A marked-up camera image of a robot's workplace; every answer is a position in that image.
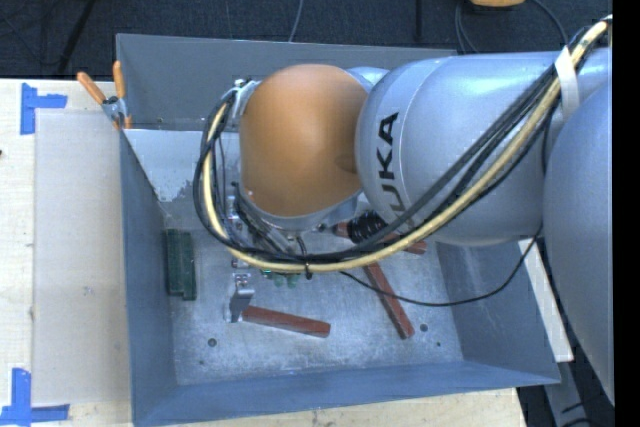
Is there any red-brown flat block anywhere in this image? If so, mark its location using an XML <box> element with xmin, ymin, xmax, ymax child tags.
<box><xmin>333</xmin><ymin>221</ymin><xmax>430</xmax><ymax>257</ymax></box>
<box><xmin>241</xmin><ymin>304</ymin><xmax>333</xmax><ymax>340</ymax></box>
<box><xmin>360</xmin><ymin>262</ymin><xmax>417</xmax><ymax>341</ymax></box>

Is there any dark green flat block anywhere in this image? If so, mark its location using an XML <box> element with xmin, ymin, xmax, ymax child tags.
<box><xmin>165</xmin><ymin>228</ymin><xmax>198</xmax><ymax>302</ymax></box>

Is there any grey metal bin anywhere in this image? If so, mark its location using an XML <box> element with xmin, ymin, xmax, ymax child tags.
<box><xmin>115</xmin><ymin>33</ymin><xmax>562</xmax><ymax>427</ymax></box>

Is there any pale flat board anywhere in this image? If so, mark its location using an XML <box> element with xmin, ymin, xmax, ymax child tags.
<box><xmin>30</xmin><ymin>108</ymin><xmax>575</xmax><ymax>409</ymax></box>

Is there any black cylinder on white bracket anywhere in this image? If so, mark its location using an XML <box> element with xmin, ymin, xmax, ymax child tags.
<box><xmin>317</xmin><ymin>209</ymin><xmax>389</xmax><ymax>245</ymax></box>

